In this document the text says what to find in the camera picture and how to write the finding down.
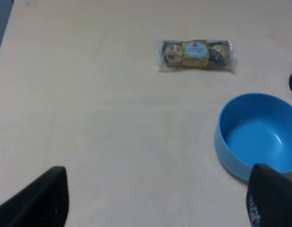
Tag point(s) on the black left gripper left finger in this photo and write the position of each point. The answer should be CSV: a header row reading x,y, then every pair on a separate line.
x,y
43,203

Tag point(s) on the Ferrero Rocher chocolate pack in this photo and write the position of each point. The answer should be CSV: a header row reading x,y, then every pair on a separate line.
x,y
213,55

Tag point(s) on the blue plastic bowl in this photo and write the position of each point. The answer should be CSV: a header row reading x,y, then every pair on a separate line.
x,y
254,128

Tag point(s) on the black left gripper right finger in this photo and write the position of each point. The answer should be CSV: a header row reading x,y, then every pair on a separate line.
x,y
269,198

